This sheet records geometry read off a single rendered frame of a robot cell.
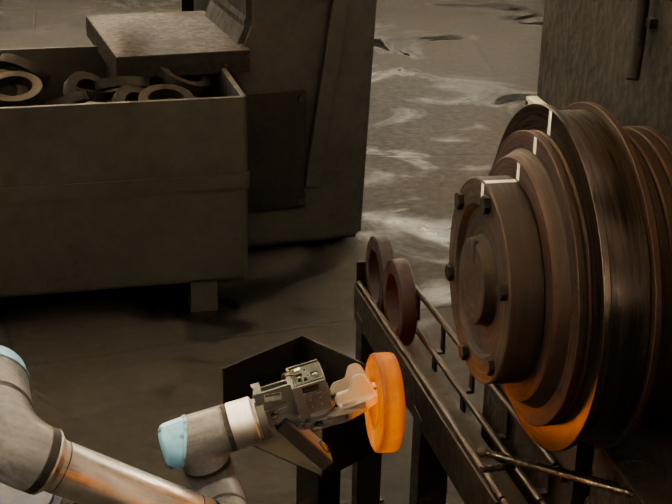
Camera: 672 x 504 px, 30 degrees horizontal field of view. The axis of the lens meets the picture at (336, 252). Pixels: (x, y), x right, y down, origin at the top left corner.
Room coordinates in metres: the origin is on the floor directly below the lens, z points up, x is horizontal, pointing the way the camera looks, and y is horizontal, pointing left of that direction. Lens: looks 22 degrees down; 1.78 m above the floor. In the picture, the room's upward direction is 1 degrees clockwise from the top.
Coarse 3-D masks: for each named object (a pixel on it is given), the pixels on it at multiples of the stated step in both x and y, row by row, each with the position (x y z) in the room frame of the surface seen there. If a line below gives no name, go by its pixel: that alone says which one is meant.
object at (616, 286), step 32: (512, 128) 1.71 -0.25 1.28; (544, 128) 1.59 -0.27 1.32; (576, 128) 1.53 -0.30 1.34; (608, 128) 1.54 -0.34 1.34; (576, 160) 1.47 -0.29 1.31; (608, 160) 1.47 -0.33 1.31; (608, 192) 1.43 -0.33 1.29; (608, 224) 1.40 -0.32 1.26; (640, 224) 1.41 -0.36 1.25; (608, 256) 1.37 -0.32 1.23; (640, 256) 1.39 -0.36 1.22; (608, 288) 1.35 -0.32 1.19; (640, 288) 1.37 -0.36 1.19; (608, 320) 1.34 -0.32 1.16; (640, 320) 1.36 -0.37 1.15; (608, 352) 1.34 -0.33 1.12; (640, 352) 1.36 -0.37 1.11; (608, 384) 1.36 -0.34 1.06; (640, 384) 1.37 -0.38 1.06; (576, 416) 1.39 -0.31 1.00; (608, 416) 1.38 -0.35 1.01; (544, 448) 1.49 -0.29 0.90
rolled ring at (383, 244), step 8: (376, 240) 2.63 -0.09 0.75; (384, 240) 2.63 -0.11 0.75; (368, 248) 2.70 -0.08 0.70; (376, 248) 2.62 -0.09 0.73; (384, 248) 2.60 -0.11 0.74; (392, 248) 2.61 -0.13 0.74; (368, 256) 2.70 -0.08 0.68; (376, 256) 2.70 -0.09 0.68; (384, 256) 2.59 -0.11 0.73; (392, 256) 2.59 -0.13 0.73; (368, 264) 2.70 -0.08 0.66; (376, 264) 2.70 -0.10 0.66; (384, 264) 2.57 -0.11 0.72; (368, 272) 2.70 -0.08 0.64; (376, 272) 2.70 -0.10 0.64; (368, 280) 2.69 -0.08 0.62; (376, 280) 2.69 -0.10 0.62; (368, 288) 2.69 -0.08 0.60; (376, 288) 2.68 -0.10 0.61; (376, 296) 2.66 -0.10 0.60
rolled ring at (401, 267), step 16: (384, 272) 2.54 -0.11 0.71; (400, 272) 2.42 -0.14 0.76; (384, 288) 2.53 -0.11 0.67; (400, 288) 2.39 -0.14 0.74; (384, 304) 2.53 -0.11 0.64; (400, 304) 2.39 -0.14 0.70; (416, 304) 2.38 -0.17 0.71; (400, 320) 2.38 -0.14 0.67; (416, 320) 2.37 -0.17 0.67; (400, 336) 2.38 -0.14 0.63
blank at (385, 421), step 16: (384, 352) 1.77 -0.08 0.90; (368, 368) 1.79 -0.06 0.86; (384, 368) 1.71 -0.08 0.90; (384, 384) 1.69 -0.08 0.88; (400, 384) 1.69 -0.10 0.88; (384, 400) 1.67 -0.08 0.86; (400, 400) 1.68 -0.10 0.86; (368, 416) 1.76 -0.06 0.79; (384, 416) 1.67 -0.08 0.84; (400, 416) 1.67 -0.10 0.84; (368, 432) 1.76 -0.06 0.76; (384, 432) 1.66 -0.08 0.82; (400, 432) 1.67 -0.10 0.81; (384, 448) 1.68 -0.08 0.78
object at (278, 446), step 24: (240, 360) 2.08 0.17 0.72; (264, 360) 2.12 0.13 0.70; (288, 360) 2.16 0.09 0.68; (336, 360) 2.12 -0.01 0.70; (240, 384) 2.08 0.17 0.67; (264, 384) 2.12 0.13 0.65; (336, 432) 1.89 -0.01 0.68; (360, 432) 1.93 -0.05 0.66; (288, 456) 1.94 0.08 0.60; (336, 456) 1.89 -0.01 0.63; (360, 456) 1.93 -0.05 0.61; (312, 480) 1.98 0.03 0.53; (336, 480) 2.01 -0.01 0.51
